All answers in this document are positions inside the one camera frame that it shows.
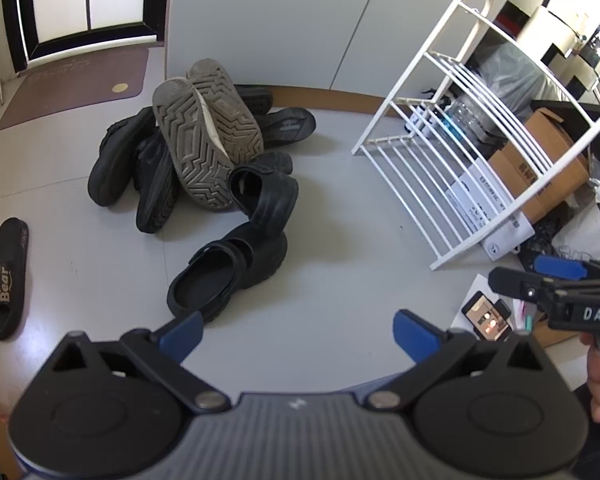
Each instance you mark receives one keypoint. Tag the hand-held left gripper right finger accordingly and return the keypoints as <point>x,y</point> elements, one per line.
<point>415,337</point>

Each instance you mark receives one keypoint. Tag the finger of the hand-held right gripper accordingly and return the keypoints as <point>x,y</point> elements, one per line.
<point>515,285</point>
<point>560,266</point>

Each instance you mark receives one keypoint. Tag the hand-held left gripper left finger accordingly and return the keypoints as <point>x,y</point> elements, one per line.
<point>182,337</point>

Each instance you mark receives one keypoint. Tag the black sneaker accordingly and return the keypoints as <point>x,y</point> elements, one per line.
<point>290,127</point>
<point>155,190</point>

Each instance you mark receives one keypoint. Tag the black buckle clog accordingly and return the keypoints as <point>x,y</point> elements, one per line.
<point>260,97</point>
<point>112,165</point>

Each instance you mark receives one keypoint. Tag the white comic print sneaker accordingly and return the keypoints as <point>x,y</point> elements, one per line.
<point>195,145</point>
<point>230,105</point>

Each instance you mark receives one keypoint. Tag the white shoe rack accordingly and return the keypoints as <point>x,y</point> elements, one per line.
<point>414,68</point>

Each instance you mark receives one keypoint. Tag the black plastic bag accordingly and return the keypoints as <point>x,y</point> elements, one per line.
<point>550,232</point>

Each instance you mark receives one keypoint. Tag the pink mint plastic stick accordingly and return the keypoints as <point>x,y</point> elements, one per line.
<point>529,320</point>

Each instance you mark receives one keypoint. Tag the black smartphone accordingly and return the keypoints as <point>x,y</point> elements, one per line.
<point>485,317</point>

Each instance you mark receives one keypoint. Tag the white plastic bag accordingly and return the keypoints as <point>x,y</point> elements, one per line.
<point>590,230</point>

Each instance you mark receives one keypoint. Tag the cardboard box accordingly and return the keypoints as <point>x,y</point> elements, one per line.
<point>562,175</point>

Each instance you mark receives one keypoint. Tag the white papers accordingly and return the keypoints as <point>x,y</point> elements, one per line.
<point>472,195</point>

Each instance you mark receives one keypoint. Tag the clear plastic water bottle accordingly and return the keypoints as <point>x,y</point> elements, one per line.
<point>462,117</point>

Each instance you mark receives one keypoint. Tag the dark bottle white label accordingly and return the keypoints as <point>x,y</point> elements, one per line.
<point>420,120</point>

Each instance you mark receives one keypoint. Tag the black slide sandal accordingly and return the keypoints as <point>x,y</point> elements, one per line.
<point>7,260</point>

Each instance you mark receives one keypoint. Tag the grey plastic bag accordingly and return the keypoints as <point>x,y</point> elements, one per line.
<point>515,75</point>

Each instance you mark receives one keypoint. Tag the cream black furniture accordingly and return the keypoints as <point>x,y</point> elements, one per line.
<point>545,30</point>

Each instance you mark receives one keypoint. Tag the brown door mat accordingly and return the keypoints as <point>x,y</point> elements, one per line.
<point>80,90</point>

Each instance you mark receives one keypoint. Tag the grey wardrobe cabinet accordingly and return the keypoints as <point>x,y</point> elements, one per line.
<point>280,20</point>

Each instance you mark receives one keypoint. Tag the black framed glass door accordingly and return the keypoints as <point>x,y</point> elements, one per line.
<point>60,5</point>

